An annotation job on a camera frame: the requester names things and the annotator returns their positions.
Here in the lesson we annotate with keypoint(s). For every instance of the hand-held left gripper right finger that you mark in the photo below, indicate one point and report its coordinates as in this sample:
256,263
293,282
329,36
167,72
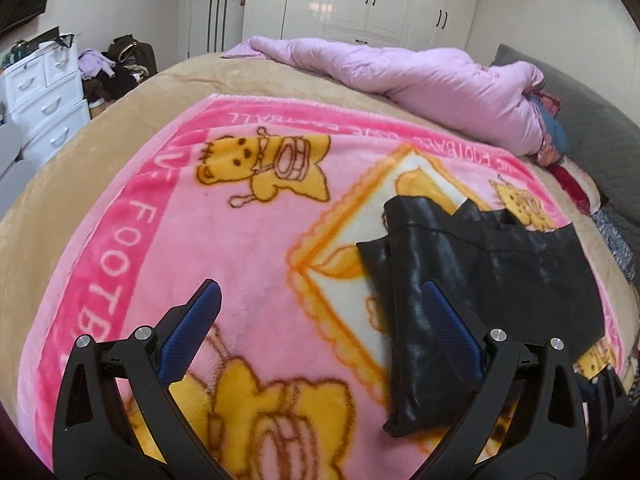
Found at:
452,325

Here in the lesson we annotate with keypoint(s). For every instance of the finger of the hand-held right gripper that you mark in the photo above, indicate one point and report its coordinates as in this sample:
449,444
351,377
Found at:
607,400

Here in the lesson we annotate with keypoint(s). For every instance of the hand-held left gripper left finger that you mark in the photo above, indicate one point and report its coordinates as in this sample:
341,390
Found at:
196,320

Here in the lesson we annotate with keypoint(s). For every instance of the black leather garment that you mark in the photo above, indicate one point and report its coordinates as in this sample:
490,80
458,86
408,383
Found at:
525,280

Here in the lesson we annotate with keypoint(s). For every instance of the pile of colourful clothes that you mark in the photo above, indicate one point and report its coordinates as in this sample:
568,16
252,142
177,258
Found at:
580,180

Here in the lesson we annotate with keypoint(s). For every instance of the pile of dark clothes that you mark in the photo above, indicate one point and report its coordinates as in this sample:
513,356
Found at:
112,85

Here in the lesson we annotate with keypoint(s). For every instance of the pink printed blanket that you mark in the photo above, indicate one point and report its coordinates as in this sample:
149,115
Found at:
200,240

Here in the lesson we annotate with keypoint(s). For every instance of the beige plush bed cover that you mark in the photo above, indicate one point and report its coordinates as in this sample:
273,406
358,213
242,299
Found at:
65,170

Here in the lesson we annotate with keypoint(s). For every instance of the grey padded headboard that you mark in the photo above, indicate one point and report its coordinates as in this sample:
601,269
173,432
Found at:
590,120

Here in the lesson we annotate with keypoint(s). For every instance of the light pink quilt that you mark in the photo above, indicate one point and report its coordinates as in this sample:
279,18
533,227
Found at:
400,75

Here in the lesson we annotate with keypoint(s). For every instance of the white drawer cabinet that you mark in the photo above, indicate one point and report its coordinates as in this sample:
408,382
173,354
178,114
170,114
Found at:
45,105

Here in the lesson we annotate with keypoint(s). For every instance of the light purple garment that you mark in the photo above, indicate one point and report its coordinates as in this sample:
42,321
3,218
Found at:
95,62

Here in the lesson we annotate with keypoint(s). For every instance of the white wardrobe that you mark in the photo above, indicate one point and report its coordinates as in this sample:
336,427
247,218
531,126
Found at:
380,5

